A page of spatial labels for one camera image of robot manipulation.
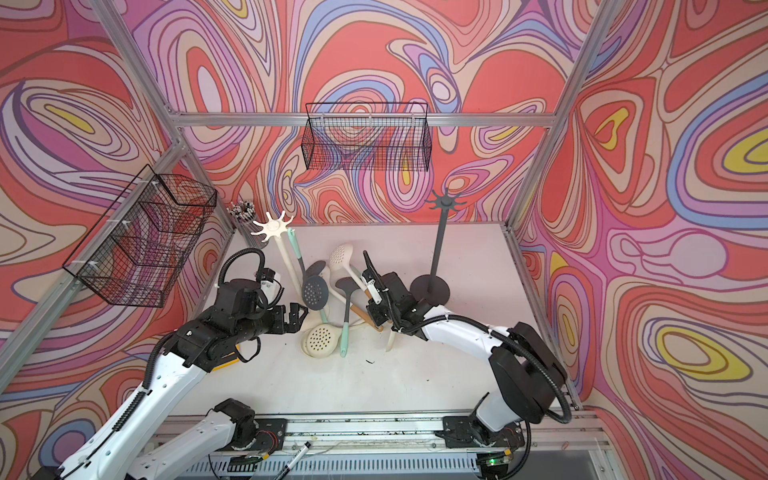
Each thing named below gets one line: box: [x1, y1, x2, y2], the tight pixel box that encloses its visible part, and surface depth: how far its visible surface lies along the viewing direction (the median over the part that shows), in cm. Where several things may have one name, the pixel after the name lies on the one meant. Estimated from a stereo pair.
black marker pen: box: [274, 441, 312, 480], surface depth 70 cm
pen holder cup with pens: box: [226, 200, 268, 248], surface depth 103 cm
